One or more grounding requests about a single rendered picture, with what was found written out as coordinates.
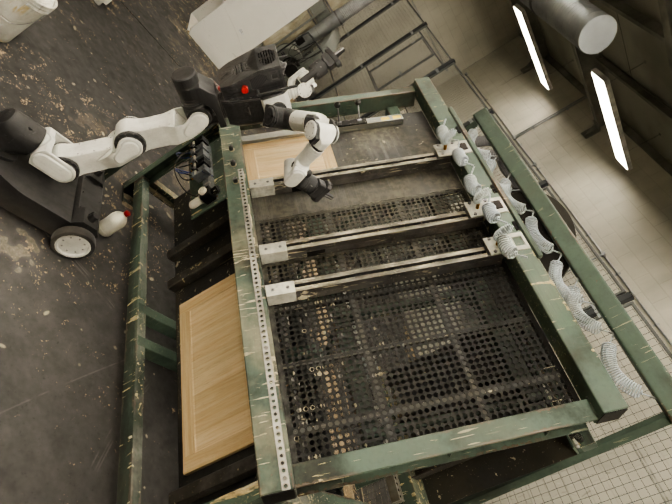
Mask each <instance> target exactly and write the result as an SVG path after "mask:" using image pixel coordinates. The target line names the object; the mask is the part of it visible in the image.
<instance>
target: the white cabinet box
mask: <svg viewBox="0 0 672 504"><path fill-rule="evenodd" d="M318 1H319V0H208V1H206V2H205V3H204V4H202V5H201V6H200V7H199V8H197V9H196V10H195V11H194V12H192V13H191V15H190V20H189V24H188V29H187V31H188V33H189V35H190V36H191V37H192V38H193V39H194V40H195V42H196V43H197V44H198V45H199V46H200V48H201V49H202V50H203V51H204V52H205V54H206V55H207V56H208V57H209V58H210V59H211V61H212V62H213V63H214V64H215V65H216V67H217V68H218V69H220V68H221V67H223V66H224V65H225V64H226V63H228V62H229V61H231V60H233V59H235V58H237V57H239V56H241V55H242V54H244V53H246V52H248V51H250V50H252V49H253V48H255V47H256V46H257V45H259V44H260V43H262V42H263V41H264V40H266V39H267V38H268V37H270V36H271V35H273V34H274V33H275V32H277V31H278V30H279V29H281V28H282V27H283V26H285V25H286V24H288V23H289V22H290V21H292V20H293V19H294V18H296V17H297V16H299V15H300V14H301V13H303V12H304V11H305V10H307V9H308V8H310V7H311V6H312V5H314V4H315V3H316V2H318Z"/></svg>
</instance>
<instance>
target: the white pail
mask: <svg viewBox="0 0 672 504"><path fill-rule="evenodd" d="M57 6H58V2H57V0H0V42H3V43H7V42H10V41H11V40H12V39H13V38H15V37H16V36H17V35H18V34H20V33H21V32H22V31H24V30H25V29H26V28H27V27H29V26H30V25H31V24H33V23H34V22H36V21H38V20H40V19H41V18H40V17H42V16H43V15H45V16H46V15H48V14H50V13H51V12H52V11H54V10H55V9H56V8H57ZM43 17H44V16H43ZM43 17H42V18H43ZM39 18H40V19H39Z"/></svg>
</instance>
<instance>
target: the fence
mask: <svg viewBox="0 0 672 504"><path fill-rule="evenodd" d="M395 115H400V116H401V118H396V119H393V117H392V116H395ZM395 115H388V116H381V117H389V118H390V119H389V120H381V117H374V118H367V119H366V120H367V124H360V125H353V126H346V127H339V128H338V129H339V133H344V132H351V131H358V130H365V129H372V128H379V127H385V126H392V125H399V124H403V120H404V118H403V116H402V114H395ZM300 136H305V134H304V132H298V131H290V130H283V131H276V132H269V133H262V134H255V135H248V136H241V140H242V145H244V144H251V143H258V142H265V141H272V140H279V139H286V138H293V137H300Z"/></svg>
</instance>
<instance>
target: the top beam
mask: <svg viewBox="0 0 672 504"><path fill-rule="evenodd" d="M413 86H414V88H415V89H416V97H415V98H416V100H417V102H418V103H419V105H420V107H421V109H422V111H423V113H424V114H425V116H426V118H427V120H428V122H429V123H430V125H431V127H432V129H433V131H434V133H435V134H436V136H437V133H436V128H437V127H438V126H440V125H443V123H444V121H445V119H446V122H445V125H444V126H446V127H447V128H448V130H451V129H452V130H453V128H454V130H456V129H455V127H456V126H457V124H456V123H455V121H454V119H453V118H452V116H451V114H450V113H449V111H448V108H447V106H446V104H445V103H444V101H443V99H442V98H441V96H440V94H439V93H438V91H437V89H436V88H435V86H434V84H433V83H432V81H431V80H430V78H429V77H425V78H417V79H414V84H413ZM465 154H466V155H467V156H468V162H467V163H470V164H473V165H474V166H475V168H474V170H473V173H472V175H474V176H475V177H476V178H477V182H478V183H479V184H481V186H482V189H481V190H483V188H484V189H485V188H487V187H489V189H491V187H490V185H492V182H491V181H490V179H489V177H488V176H487V174H486V172H485V171H484V169H483V167H482V166H481V164H480V163H479V161H478V159H477V158H476V156H475V154H474V153H473V152H471V153H465ZM450 162H451V164H452V165H453V167H454V169H455V171H456V173H457V175H458V176H459V178H460V180H461V182H462V184H463V185H464V177H465V176H466V175H468V174H471V171H472V168H473V166H471V165H468V164H466V165H465V166H461V167H460V166H458V165H457V164H456V163H455V161H454V160H453V157H452V156H451V160H450ZM483 191H484V190H483ZM500 214H501V217H500V219H499V220H502V221H505V222H508V225H509V224H511V226H512V225H513V224H512V221H514V219H513V217H512V216H511V214H510V212H504V213H500ZM483 222H484V224H485V226H486V227H487V229H488V231H489V233H490V235H491V236H492V237H493V235H494V233H495V231H496V230H498V229H499V228H501V227H502V226H504V225H506V226H507V224H505V223H503V222H500V221H498V222H497V223H495V224H494V223H493V224H491V223H489V222H488V221H487V220H486V219H485V217H484V219H483ZM504 227H505V226H504ZM502 228H503V227H502ZM517 254H519V255H523V256H528V258H524V257H520V256H516V257H515V258H513V259H507V258H506V257H504V256H503V258H504V260H505V262H506V264H507V266H508V267H509V269H510V271H511V273H512V275H513V277H514V278H515V280H516V282H517V284H518V286H519V288H520V289H521V291H522V293H523V295H524V297H525V298H526V300H527V302H528V304H529V306H530V308H531V309H532V311H533V313H534V315H535V317H536V319H537V320H538V322H539V324H540V326H541V328H542V329H543V331H544V333H545V335H546V337H547V339H548V340H549V342H550V344H551V346H552V348H553V350H554V351H555V353H556V355H557V357H558V359H559V360H560V362H561V364H562V366H563V368H564V370H565V371H566V373H567V375H568V377H569V379H570V381H571V382H572V384H573V386H574V388H575V390H576V391H577V393H578V395H579V397H580V399H581V400H584V399H588V400H589V401H590V403H591V404H592V406H593V408H594V410H595V412H596V413H597V415H598V419H597V420H594V421H593V422H594V423H596V424H599V423H604V422H608V421H612V420H617V419H619V418H620V417H621V416H622V415H623V414H624V413H625V412H626V411H627V410H628V405H627V403H626V402H625V400H624V398H623V397H622V395H621V393H620V392H619V390H618V388H617V387H616V385H615V383H614V382H613V380H612V378H611V377H610V375H609V373H608V372H607V370H606V369H605V367H604V365H603V364H602V362H601V360H600V359H599V357H598V355H597V354H596V352H595V350H594V349H593V347H592V345H591V344H590V342H589V340H588V339H587V337H586V336H585V334H584V332H583V331H582V329H581V327H580V326H579V324H578V322H577V321H576V319H575V317H574V316H573V314H572V312H571V311H570V309H569V307H568V306H567V304H566V302H565V301H564V299H563V298H562V296H561V294H560V293H559V291H558V289H557V288H556V286H555V284H554V283H553V281H552V279H551V278H550V276H549V274H548V273H547V271H546V269H545V268H544V266H543V264H542V263H541V261H540V260H539V259H537V257H536V255H535V254H534V252H533V250H532V249H526V250H520V251H518V253H517Z"/></svg>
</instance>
